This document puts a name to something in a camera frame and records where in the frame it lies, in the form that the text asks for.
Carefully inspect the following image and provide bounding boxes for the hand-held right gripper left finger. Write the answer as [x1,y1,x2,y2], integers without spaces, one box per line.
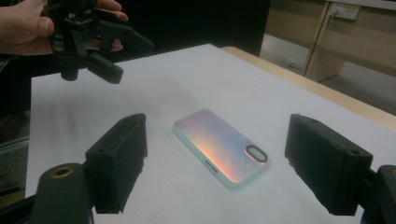
[84,112,149,216]

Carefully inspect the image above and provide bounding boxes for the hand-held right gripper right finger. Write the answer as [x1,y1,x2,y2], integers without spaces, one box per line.
[284,113,374,217]

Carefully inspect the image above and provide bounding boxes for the iridescent phone case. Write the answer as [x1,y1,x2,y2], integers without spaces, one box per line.
[172,108,271,190]

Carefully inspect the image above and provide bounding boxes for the light wooden table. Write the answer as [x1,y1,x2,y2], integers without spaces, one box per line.
[220,46,396,132]

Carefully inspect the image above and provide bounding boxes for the black curtain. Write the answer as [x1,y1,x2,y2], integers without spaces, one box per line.
[124,0,272,59]

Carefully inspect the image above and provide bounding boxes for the white foam board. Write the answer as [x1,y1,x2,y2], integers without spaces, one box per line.
[24,43,396,224]

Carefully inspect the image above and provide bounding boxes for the wooden cabinet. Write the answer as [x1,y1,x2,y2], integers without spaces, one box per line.
[264,0,396,82]

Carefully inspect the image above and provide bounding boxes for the white power strip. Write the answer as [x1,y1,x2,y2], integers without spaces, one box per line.
[329,2,361,21]

